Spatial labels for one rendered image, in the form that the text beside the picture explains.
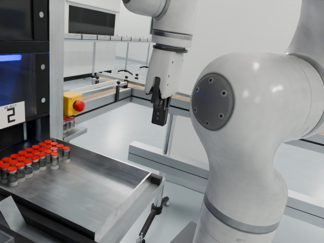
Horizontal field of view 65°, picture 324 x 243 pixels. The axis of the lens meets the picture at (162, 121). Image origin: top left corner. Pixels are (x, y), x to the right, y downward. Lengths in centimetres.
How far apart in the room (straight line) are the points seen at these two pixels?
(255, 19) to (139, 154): 120
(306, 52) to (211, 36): 163
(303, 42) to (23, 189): 65
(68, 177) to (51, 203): 11
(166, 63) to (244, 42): 148
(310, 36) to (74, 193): 58
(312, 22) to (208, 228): 32
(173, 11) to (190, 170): 121
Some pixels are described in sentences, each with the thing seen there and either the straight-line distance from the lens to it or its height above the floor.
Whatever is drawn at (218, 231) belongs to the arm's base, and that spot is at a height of 103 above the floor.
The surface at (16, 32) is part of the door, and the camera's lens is 77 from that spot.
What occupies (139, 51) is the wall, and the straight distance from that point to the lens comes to 952.
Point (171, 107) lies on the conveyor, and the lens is 147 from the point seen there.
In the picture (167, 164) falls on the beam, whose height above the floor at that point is 50.
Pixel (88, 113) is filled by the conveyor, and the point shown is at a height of 88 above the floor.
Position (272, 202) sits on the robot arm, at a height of 110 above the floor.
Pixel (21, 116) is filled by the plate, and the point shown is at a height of 101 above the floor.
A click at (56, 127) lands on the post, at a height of 93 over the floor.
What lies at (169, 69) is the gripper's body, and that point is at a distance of 52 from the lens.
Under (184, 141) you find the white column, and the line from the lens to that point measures 219.
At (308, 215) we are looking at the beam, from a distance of 165.
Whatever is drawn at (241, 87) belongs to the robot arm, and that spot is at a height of 125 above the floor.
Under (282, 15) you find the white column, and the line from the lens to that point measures 197.
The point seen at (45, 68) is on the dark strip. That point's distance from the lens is 83.
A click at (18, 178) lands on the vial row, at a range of 74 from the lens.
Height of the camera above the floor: 129
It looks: 20 degrees down
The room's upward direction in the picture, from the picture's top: 9 degrees clockwise
